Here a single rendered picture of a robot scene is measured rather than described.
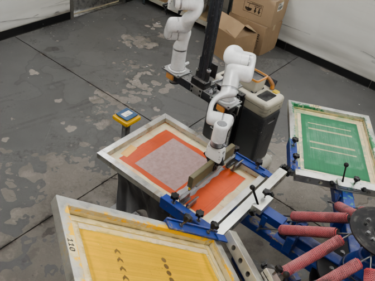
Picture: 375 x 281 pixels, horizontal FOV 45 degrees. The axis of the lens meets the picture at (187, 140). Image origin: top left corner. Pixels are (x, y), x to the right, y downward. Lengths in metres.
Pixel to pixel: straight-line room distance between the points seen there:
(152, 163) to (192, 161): 0.24
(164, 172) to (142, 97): 2.37
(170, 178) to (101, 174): 1.46
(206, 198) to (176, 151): 0.40
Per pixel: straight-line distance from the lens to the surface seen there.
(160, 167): 2.56
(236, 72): 2.32
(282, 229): 2.25
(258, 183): 2.54
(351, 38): 5.99
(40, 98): 4.76
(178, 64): 3.04
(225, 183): 2.54
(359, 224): 2.08
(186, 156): 2.65
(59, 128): 4.35
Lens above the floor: 2.67
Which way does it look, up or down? 38 degrees down
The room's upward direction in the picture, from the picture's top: 10 degrees clockwise
